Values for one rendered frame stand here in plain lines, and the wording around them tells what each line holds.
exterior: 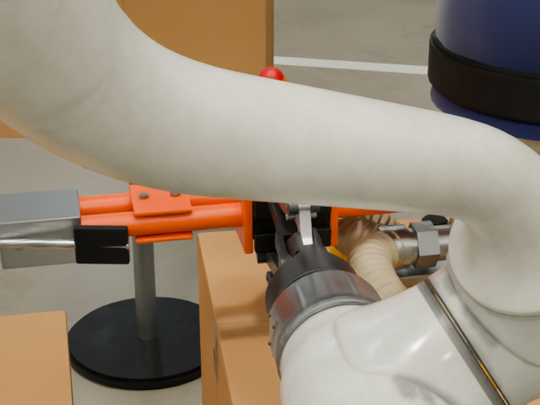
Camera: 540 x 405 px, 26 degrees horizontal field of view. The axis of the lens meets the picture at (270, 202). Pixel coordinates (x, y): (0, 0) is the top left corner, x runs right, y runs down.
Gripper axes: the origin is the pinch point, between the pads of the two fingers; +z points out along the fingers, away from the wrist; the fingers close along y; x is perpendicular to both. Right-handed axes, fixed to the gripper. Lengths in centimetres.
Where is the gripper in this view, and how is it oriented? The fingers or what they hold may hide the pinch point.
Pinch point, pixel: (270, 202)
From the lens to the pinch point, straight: 105.0
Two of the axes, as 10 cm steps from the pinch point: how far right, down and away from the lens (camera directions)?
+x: 9.8, -0.8, 1.7
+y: 0.0, 9.0, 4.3
